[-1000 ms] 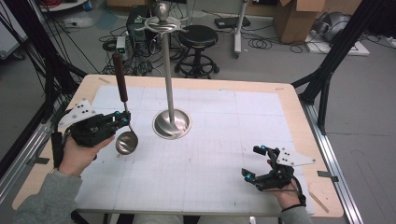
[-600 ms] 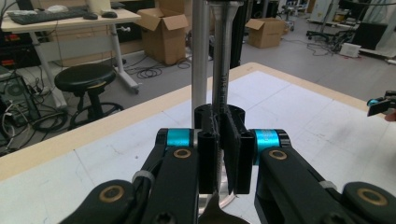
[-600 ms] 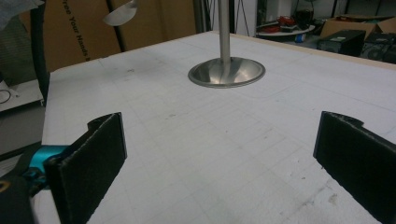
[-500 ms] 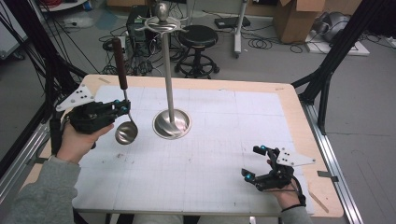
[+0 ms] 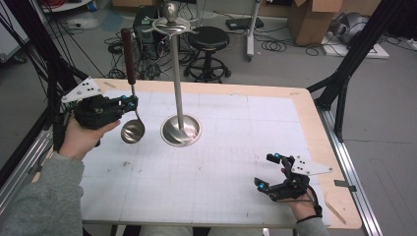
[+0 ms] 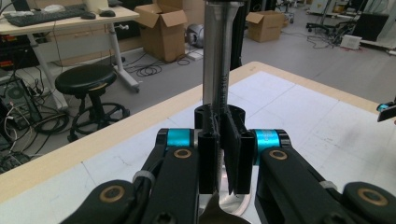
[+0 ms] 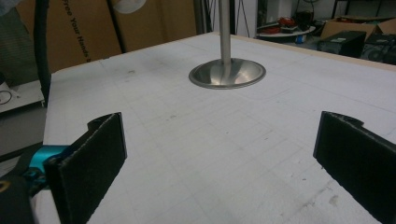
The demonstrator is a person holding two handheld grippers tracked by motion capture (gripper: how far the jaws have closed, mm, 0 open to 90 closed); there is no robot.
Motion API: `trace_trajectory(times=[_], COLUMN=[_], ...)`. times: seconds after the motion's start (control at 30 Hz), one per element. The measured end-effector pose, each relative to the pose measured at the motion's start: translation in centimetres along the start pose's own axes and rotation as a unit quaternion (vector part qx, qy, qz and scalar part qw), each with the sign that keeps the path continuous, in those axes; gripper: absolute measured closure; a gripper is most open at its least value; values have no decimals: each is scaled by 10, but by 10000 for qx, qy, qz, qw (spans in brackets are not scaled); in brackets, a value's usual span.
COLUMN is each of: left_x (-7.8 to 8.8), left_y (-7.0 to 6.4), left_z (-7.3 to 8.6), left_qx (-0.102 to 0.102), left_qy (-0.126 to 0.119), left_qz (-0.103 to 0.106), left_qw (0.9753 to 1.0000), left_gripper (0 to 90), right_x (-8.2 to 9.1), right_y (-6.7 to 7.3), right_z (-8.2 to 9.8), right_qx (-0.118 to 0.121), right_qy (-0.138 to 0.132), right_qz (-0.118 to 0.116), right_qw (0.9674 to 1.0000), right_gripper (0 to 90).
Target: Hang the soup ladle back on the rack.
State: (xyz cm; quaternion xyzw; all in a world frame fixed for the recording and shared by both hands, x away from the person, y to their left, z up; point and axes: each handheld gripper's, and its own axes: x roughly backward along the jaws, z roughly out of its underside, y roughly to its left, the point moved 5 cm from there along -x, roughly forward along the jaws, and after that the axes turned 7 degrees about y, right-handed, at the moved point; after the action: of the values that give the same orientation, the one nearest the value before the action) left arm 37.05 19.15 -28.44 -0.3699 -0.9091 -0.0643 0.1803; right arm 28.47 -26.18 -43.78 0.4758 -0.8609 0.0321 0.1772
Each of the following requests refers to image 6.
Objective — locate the small white box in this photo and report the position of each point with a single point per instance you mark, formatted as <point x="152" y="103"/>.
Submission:
<point x="351" y="42"/>

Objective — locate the white-legged wooden desk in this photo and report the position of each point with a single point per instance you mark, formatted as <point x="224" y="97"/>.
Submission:
<point x="62" y="23"/>

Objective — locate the black flat panel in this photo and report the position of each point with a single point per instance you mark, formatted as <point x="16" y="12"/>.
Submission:
<point x="370" y="26"/>

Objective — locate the grey round appliance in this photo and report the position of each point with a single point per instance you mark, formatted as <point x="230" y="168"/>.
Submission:
<point x="196" y="35"/>

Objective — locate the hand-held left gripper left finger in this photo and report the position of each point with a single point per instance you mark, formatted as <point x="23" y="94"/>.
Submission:
<point x="207" y="155"/>

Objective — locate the black frame pole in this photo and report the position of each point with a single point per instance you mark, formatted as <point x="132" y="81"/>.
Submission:
<point x="239" y="37"/>

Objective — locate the black equipment rack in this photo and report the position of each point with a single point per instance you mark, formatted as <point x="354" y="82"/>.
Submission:
<point x="15" y="51"/>

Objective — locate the large open cardboard box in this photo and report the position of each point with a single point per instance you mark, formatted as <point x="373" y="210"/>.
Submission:
<point x="162" y="40"/>

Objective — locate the small cardboard box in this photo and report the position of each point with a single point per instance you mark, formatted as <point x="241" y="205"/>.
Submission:
<point x="264" y="29"/>

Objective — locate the black computer mouse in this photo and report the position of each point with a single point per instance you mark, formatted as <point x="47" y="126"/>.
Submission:
<point x="107" y="13"/>
<point x="88" y="15"/>

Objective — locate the tall metal utensil stand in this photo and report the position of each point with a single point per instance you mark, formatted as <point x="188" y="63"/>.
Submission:
<point x="218" y="46"/>

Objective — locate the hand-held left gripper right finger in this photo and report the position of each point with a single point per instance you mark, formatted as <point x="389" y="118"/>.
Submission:
<point x="236" y="155"/>

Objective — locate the white flat board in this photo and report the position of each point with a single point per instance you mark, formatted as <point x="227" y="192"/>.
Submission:
<point x="195" y="55"/>

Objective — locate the black round stool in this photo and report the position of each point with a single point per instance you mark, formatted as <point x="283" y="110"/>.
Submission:
<point x="84" y="77"/>

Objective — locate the black computer tower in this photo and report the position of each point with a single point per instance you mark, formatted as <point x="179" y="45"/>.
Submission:
<point x="18" y="99"/>

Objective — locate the black keyboard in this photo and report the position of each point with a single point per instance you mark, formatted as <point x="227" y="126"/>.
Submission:
<point x="40" y="17"/>

